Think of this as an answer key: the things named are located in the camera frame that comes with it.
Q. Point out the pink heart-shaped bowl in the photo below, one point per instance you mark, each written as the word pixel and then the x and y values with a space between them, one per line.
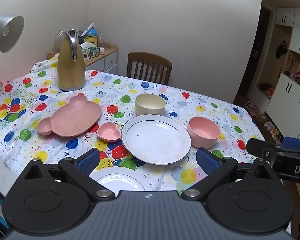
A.
pixel 108 131

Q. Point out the large white plate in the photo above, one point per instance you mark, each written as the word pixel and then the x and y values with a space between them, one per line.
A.
pixel 155 140

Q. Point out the pink round bowl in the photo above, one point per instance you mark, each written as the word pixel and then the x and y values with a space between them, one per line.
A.
pixel 202 132

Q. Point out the green tissue box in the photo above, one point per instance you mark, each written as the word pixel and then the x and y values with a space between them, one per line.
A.
pixel 92 52

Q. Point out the small white clock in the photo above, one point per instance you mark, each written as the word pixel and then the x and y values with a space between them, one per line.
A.
pixel 85 55

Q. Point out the row of shoes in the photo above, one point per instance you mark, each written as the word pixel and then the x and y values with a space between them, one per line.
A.
pixel 267 125

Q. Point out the black hanging bag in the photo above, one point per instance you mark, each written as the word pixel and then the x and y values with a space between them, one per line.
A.
pixel 282 48

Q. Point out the red shoes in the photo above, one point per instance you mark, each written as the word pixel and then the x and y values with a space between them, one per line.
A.
pixel 267 89

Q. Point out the balloon print tablecloth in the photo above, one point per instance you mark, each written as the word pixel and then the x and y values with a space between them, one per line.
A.
pixel 52 150

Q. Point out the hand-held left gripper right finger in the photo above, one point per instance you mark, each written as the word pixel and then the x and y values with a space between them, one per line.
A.
pixel 207 161

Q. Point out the small white plate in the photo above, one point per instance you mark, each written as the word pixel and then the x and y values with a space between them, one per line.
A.
pixel 120 180

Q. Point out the pink bear-shaped plate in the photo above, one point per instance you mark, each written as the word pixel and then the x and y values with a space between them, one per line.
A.
pixel 72 117

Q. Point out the cream round bowl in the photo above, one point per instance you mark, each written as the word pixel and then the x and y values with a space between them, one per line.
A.
pixel 150 105

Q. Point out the clear glass dome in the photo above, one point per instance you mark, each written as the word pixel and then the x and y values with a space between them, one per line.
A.
pixel 58 38

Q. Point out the blue and yellow bag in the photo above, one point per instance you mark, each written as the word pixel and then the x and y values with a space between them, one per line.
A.
pixel 91 38

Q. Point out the clear glass cup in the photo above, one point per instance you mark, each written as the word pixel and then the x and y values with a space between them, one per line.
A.
pixel 108 45
pixel 102 42

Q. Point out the white wall cabinet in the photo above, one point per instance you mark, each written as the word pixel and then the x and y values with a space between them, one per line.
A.
pixel 290 105

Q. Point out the dark brown door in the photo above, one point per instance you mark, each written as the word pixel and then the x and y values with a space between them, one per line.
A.
pixel 255 80

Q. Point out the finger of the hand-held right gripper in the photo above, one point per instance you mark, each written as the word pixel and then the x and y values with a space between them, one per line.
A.
pixel 297 143
pixel 258 147

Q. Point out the white stick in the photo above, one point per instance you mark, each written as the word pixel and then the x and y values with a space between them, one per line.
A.
pixel 87 29

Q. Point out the brown wooden chair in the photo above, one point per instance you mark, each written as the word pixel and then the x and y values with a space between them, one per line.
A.
pixel 150 57

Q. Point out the gold thermos jug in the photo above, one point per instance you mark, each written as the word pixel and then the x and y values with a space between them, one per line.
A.
pixel 71 75

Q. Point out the white sideboard with wooden top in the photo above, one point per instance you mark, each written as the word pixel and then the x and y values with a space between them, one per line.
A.
pixel 110 62

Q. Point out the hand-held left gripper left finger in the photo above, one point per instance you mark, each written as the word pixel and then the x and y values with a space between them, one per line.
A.
pixel 90 158

